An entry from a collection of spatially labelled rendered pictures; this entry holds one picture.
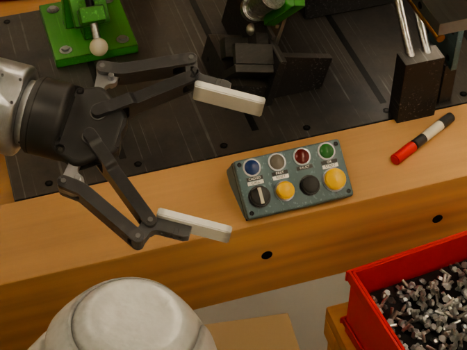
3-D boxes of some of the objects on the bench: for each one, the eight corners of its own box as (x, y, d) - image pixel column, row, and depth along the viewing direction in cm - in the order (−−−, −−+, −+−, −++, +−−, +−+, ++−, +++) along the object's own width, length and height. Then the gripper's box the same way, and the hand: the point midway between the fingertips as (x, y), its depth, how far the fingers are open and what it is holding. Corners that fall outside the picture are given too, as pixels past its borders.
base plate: (709, 57, 161) (713, 47, 159) (16, 210, 137) (14, 200, 136) (570, -77, 189) (572, -87, 187) (-24, 30, 166) (-26, 20, 164)
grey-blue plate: (452, 103, 150) (468, 27, 140) (440, 106, 149) (455, 29, 139) (425, 64, 156) (438, -11, 146) (413, 67, 156) (426, -9, 146)
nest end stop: (260, 80, 151) (274, 72, 146) (222, 79, 148) (236, 72, 144) (259, 72, 151) (273, 64, 146) (222, 71, 148) (235, 63, 144)
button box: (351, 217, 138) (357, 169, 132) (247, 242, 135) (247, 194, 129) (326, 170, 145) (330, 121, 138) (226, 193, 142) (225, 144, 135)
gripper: (-21, 219, 88) (218, 280, 88) (65, -16, 98) (281, 39, 97) (-9, 245, 95) (212, 303, 95) (70, 23, 105) (271, 76, 104)
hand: (235, 166), depth 96 cm, fingers open, 13 cm apart
